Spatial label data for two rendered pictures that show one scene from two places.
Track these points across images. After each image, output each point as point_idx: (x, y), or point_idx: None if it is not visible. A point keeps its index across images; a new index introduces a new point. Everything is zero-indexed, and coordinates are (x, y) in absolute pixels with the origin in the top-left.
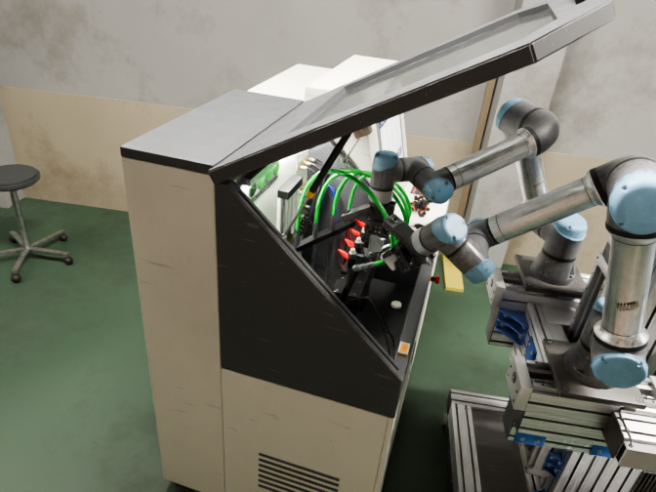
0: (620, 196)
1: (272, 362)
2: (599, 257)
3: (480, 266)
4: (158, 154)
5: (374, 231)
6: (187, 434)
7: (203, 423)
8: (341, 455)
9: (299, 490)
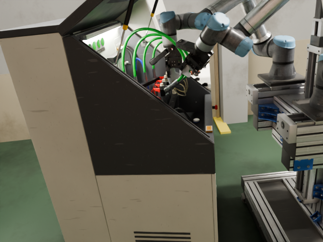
0: None
1: (128, 159)
2: (309, 46)
3: (244, 41)
4: (21, 29)
5: (171, 65)
6: (84, 234)
7: (93, 222)
8: (187, 214)
9: None
